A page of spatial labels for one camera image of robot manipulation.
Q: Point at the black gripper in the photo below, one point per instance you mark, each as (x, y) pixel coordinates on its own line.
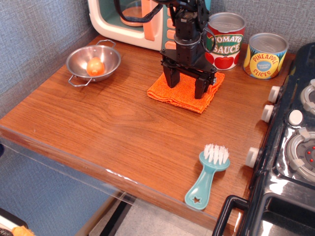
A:
(189, 58)

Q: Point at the orange towel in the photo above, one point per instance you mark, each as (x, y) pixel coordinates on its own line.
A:
(182, 95)

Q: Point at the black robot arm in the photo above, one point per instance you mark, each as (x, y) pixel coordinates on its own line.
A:
(190, 19)

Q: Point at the red tomato sauce can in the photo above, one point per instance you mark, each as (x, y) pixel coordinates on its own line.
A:
(227, 36)

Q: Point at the yellow pineapple slices can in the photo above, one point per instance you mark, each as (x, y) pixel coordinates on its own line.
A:
(265, 55)

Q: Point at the teal scrub brush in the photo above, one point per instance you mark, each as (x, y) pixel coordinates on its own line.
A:
(214, 158)

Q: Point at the white stove knob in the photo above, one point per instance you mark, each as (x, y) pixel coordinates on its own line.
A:
(267, 113)
(252, 156)
(273, 94)

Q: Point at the orange toy onion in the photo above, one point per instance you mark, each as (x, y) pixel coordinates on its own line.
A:
(95, 67)

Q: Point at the teal toy microwave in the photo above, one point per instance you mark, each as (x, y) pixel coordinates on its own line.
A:
(157, 34)

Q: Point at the small metal bowl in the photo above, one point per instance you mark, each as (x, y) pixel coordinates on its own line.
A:
(77, 61)

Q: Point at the black toy stove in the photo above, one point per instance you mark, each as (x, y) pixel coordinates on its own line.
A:
(282, 188)

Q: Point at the orange fuzzy object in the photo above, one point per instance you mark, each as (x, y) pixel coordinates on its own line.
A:
(16, 231)

